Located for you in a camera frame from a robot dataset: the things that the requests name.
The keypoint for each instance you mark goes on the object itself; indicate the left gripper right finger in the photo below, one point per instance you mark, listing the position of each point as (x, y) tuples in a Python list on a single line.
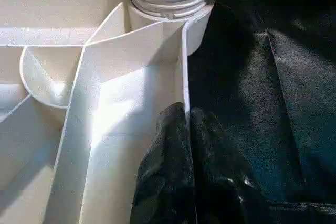
[(226, 182)]

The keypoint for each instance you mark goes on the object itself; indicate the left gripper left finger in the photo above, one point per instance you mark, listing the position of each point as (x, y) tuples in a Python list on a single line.
[(165, 171)]

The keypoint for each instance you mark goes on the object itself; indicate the white plastic table top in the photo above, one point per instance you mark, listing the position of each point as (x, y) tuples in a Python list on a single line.
[(105, 77)]

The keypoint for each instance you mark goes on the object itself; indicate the black plastic mat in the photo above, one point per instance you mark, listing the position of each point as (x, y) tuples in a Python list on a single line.
[(273, 103)]

